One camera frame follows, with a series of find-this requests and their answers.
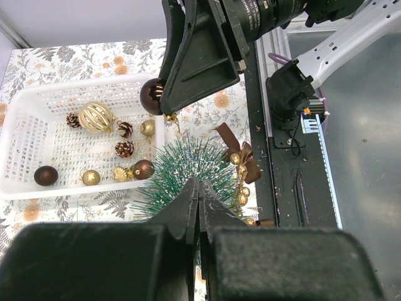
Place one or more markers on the white slotted cable duct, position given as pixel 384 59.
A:
pixel 315 126

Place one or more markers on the small pine cone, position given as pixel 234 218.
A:
pixel 125 129

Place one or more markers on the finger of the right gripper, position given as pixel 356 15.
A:
pixel 214 64
pixel 177 33

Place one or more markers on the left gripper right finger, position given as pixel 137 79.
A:
pixel 242 262

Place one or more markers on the small gold bauble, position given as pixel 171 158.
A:
pixel 90 178
pixel 147 128

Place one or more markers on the floral patterned table mat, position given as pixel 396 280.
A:
pixel 66 64

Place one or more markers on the gold ridged ornament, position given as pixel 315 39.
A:
pixel 123 174

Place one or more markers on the white plastic basket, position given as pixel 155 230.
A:
pixel 35 134

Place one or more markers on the small green christmas tree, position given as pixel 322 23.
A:
pixel 177 162

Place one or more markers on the large gold striped bauble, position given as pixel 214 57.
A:
pixel 96 118

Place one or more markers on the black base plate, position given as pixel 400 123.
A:
pixel 293 190

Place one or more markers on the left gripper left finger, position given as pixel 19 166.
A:
pixel 154 260

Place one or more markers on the brown shiny bauble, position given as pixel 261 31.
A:
pixel 45 176

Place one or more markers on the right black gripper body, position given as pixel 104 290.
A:
pixel 247 21

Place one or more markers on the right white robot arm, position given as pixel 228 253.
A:
pixel 292 84

